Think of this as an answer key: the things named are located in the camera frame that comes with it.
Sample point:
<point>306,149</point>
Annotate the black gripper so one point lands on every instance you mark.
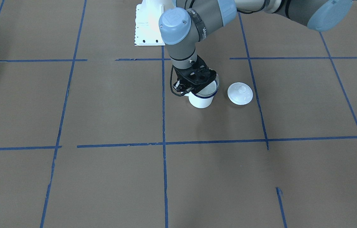
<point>178,85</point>

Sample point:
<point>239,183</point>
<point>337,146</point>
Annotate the white enamel cup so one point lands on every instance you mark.
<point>198,102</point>

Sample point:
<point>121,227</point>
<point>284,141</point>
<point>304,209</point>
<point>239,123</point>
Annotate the white round cup lid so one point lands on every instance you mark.
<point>240,93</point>

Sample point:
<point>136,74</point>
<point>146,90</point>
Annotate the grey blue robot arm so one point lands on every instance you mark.
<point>192,21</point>

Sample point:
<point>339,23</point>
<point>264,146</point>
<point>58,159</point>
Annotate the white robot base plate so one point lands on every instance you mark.
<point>147,31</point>

